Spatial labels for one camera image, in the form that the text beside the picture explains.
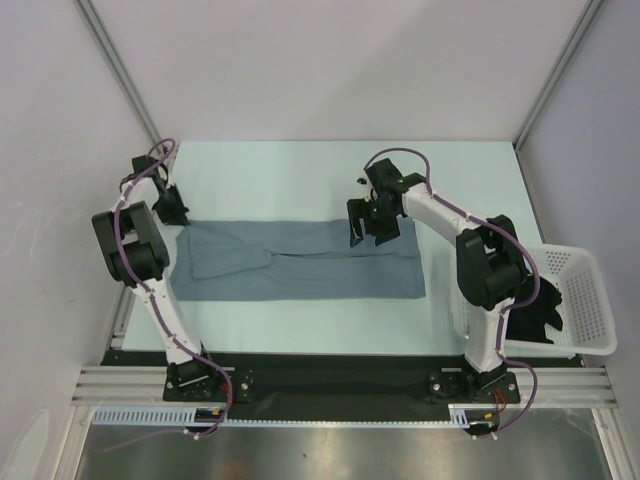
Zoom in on right aluminium frame post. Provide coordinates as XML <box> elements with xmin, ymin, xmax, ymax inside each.
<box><xmin>512</xmin><ymin>0</ymin><xmax>608</xmax><ymax>155</ymax></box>

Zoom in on white slotted cable duct right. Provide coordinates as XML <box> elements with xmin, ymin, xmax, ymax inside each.
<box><xmin>448</xmin><ymin>404</ymin><xmax>501</xmax><ymax>429</ymax></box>

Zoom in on white slotted cable duct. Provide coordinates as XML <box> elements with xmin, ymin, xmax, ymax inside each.
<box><xmin>92</xmin><ymin>406</ymin><xmax>224</xmax><ymax>427</ymax></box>
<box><xmin>448</xmin><ymin>404</ymin><xmax>501</xmax><ymax>429</ymax></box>

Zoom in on white slotted cable duct left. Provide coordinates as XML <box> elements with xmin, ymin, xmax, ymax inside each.
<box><xmin>92</xmin><ymin>406</ymin><xmax>224</xmax><ymax>427</ymax></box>

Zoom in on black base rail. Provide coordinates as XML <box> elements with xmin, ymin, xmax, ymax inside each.
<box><xmin>101</xmin><ymin>351</ymin><xmax>521</xmax><ymax>423</ymax></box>

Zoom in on aluminium frame post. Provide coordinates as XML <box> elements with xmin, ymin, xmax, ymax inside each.
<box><xmin>72</xmin><ymin>0</ymin><xmax>168</xmax><ymax>156</ymax></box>
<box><xmin>512</xmin><ymin>0</ymin><xmax>608</xmax><ymax>155</ymax></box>

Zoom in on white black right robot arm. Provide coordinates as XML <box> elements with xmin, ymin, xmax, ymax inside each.
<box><xmin>347</xmin><ymin>151</ymin><xmax>540</xmax><ymax>401</ymax></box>

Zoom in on aluminium front rail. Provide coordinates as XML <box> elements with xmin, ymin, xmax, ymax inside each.
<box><xmin>71</xmin><ymin>366</ymin><xmax>618</xmax><ymax>409</ymax></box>

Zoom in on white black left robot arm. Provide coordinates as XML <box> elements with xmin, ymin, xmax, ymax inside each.
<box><xmin>92</xmin><ymin>154</ymin><xmax>232</xmax><ymax>402</ymax></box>

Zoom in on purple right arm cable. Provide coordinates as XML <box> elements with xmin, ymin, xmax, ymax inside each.
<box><xmin>364</xmin><ymin>147</ymin><xmax>541</xmax><ymax>444</ymax></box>

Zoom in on white perforated plastic basket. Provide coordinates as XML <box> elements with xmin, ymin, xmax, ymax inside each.
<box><xmin>449</xmin><ymin>244</ymin><xmax>617</xmax><ymax>359</ymax></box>

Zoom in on left aluminium frame post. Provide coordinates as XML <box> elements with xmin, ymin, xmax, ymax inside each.
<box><xmin>72</xmin><ymin>0</ymin><xmax>168</xmax><ymax>156</ymax></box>

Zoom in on light blue t shirt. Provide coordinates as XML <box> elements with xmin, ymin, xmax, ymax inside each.
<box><xmin>170</xmin><ymin>219</ymin><xmax>426</xmax><ymax>302</ymax></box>

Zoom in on black t shirt in basket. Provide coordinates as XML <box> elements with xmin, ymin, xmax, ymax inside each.
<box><xmin>506</xmin><ymin>278</ymin><xmax>564</xmax><ymax>344</ymax></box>

